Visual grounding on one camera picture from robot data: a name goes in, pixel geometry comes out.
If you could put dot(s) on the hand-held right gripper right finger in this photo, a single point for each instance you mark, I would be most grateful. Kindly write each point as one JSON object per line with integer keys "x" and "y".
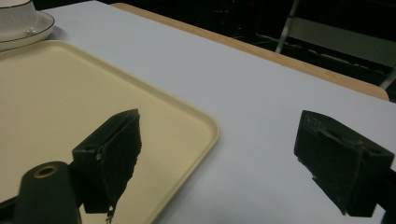
{"x": 339, "y": 161}

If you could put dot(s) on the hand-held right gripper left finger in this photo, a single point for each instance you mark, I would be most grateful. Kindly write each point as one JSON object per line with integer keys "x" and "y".
{"x": 109, "y": 161}

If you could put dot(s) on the cream plastic tray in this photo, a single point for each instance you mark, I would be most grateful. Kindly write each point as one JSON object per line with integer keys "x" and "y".
{"x": 62, "y": 105}

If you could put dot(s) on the white gold-rimmed saucer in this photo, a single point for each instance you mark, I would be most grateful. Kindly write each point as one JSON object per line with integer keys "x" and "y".
{"x": 29, "y": 32}

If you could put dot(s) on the white cup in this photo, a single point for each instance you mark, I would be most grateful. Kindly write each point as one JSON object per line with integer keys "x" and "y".
{"x": 14, "y": 14}

